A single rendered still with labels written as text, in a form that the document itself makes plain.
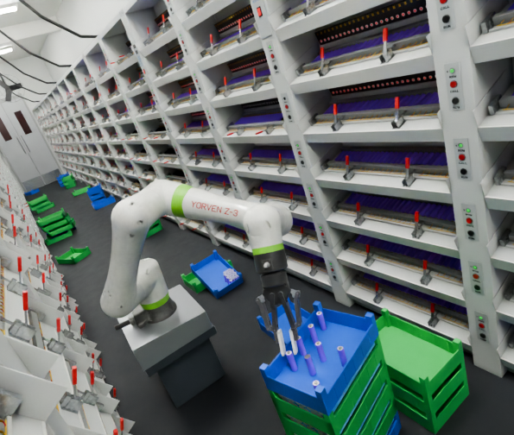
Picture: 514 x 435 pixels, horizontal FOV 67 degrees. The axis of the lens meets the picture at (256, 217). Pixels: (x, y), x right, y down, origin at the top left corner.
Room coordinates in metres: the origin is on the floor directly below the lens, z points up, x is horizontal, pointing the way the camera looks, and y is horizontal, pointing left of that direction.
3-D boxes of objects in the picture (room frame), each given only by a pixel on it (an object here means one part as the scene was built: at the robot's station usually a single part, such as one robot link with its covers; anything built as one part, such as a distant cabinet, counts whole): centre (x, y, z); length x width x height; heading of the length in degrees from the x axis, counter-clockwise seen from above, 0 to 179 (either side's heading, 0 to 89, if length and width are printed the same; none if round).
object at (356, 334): (0.86, -0.05, 0.44); 0.30 x 0.20 x 0.08; 133
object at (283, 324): (1.52, 0.01, 0.04); 0.30 x 0.20 x 0.08; 25
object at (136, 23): (2.88, 0.30, 0.88); 0.20 x 0.09 x 1.75; 118
